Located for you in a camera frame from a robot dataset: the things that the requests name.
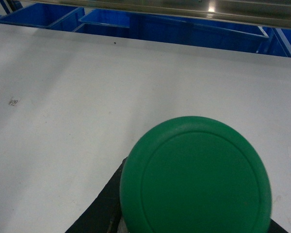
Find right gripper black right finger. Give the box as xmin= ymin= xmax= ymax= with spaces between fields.
xmin=269 ymin=219 xmax=288 ymax=233

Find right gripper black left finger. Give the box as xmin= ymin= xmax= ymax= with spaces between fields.
xmin=66 ymin=160 xmax=126 ymax=233

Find green mushroom push button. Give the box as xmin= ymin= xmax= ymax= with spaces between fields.
xmin=120 ymin=116 xmax=272 ymax=233

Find blue bins under shelf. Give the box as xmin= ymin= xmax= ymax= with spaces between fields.
xmin=0 ymin=3 xmax=291 ymax=58

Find stainless steel roller shelf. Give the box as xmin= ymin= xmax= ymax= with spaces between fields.
xmin=21 ymin=0 xmax=291 ymax=30

